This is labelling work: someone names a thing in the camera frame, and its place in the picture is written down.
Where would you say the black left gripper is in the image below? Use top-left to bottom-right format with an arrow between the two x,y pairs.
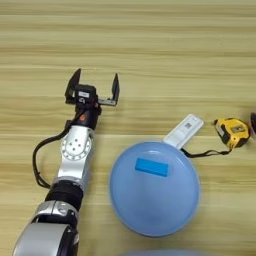
64,68 -> 120,130

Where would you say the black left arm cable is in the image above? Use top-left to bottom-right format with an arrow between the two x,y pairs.
32,119 -> 73,189

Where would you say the white rectangular remote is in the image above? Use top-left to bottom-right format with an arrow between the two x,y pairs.
163,113 -> 205,150

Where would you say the round blue plate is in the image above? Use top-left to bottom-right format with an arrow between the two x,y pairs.
109,141 -> 201,238

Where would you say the yellow tape measure with strap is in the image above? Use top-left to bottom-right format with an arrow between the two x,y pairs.
179,117 -> 251,158

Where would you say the left gripper small black box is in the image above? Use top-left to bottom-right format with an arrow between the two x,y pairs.
74,84 -> 98,105

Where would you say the blue rectangular block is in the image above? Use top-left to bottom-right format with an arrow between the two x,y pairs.
134,157 -> 170,178

